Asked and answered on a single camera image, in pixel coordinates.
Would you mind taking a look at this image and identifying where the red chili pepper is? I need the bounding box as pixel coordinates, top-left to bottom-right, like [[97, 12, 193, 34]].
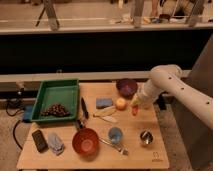
[[132, 106, 139, 116]]

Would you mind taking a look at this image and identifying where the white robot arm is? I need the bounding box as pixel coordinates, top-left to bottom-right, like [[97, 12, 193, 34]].
[[130, 64, 213, 130]]

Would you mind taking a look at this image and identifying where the blue sponge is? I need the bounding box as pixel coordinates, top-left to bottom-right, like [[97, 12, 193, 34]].
[[96, 98, 113, 109]]

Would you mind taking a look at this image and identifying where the purple bowl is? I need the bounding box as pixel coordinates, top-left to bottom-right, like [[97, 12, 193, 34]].
[[116, 78, 138, 98]]

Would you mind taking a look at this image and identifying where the yellow round fruit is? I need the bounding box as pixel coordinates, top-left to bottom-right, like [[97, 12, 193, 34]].
[[115, 98, 127, 110]]

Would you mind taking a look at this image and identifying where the wooden spatula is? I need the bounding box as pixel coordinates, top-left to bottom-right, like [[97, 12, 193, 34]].
[[93, 106, 117, 123]]

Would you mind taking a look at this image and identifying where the green plastic tray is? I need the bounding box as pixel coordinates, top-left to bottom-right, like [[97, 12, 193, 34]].
[[31, 79, 79, 124]]

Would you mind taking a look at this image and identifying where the light blue cup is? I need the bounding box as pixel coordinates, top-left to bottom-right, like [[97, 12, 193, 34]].
[[108, 127, 123, 144]]

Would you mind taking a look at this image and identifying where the orange-red bowl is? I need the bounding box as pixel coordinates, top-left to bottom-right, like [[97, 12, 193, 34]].
[[72, 128, 99, 156]]

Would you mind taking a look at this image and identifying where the small metal cup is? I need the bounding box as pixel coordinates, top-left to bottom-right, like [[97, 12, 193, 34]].
[[140, 131, 153, 146]]

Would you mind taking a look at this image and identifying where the metal spoon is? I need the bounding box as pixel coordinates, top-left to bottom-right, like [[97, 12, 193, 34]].
[[99, 138, 129, 155]]

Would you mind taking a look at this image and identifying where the crumpled blue cloth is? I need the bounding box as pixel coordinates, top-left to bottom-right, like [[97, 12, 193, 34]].
[[48, 132, 65, 155]]

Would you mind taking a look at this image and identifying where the blue power box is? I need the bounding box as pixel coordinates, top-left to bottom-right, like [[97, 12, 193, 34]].
[[22, 105, 33, 123]]

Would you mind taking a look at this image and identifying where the black rectangular phone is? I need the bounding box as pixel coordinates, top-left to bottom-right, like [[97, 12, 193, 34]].
[[32, 130, 48, 153]]

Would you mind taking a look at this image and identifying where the black cable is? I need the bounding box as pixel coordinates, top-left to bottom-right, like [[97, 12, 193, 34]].
[[5, 88, 25, 150]]

